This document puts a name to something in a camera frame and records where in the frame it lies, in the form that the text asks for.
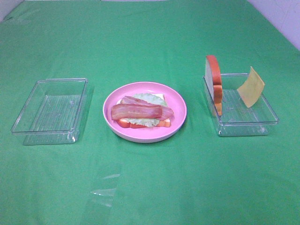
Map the green lettuce leaf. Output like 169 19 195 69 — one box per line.
119 93 171 128

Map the bacon strip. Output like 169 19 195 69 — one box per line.
117 93 173 120
111 104 162 120

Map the bread slice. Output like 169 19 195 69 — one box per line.
117 93 171 128
204 55 223 116

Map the yellow cheese slice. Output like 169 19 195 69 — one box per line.
237 66 265 108

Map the pink plate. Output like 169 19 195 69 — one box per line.
103 82 187 143

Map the green tablecloth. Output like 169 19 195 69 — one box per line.
0 0 300 225

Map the clear right plastic container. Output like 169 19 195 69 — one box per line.
203 73 279 136

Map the clear plastic container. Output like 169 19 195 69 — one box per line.
203 73 279 136
11 78 88 145

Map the clear left plastic container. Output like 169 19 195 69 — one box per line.
11 78 88 145

